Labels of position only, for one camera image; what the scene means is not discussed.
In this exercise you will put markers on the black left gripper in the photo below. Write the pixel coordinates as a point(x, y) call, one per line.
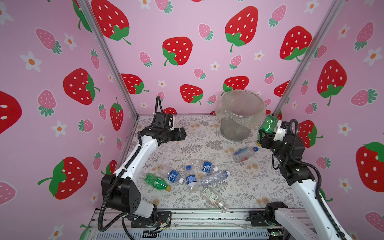
point(176, 135)

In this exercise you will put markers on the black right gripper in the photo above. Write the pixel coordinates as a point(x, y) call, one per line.
point(267, 140)

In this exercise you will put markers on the Fiji bottle red flower label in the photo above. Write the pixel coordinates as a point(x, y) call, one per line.
point(245, 154)

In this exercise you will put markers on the green bottle yellow cap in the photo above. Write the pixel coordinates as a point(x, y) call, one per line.
point(157, 182)

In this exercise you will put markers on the clear square bottle green label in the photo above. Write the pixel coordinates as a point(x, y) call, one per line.
point(214, 199)

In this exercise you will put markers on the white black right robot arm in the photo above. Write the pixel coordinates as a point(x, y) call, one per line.
point(288, 151)

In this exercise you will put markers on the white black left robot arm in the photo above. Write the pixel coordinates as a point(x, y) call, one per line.
point(119, 189)

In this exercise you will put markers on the translucent plastic bin liner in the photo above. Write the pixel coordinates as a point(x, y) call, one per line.
point(244, 107)

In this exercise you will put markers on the clear bottle blue label white cap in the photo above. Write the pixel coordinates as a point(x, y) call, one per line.
point(205, 166)

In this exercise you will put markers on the crushed clear bottle white cap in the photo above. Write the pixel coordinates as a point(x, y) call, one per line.
point(214, 178)

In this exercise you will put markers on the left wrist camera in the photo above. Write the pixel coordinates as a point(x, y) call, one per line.
point(163, 121)

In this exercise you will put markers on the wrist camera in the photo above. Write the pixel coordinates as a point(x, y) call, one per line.
point(163, 121)
point(281, 130)

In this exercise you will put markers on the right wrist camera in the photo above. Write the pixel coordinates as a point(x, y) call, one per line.
point(281, 130)

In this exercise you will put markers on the grey wire mesh bin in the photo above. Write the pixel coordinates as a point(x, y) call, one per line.
point(234, 131)

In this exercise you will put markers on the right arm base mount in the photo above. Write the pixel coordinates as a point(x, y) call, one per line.
point(267, 216)

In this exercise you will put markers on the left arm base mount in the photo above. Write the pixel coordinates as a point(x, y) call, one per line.
point(158, 220)

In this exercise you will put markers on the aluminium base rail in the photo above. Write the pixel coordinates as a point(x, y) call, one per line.
point(209, 224)

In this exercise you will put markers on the aluminium left corner post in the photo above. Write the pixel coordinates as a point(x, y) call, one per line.
point(90, 17)

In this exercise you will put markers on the aluminium corner post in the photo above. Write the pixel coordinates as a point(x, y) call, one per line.
point(90, 17)
point(324, 27)

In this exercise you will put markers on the aluminium right corner post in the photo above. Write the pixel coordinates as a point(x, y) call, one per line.
point(324, 27)

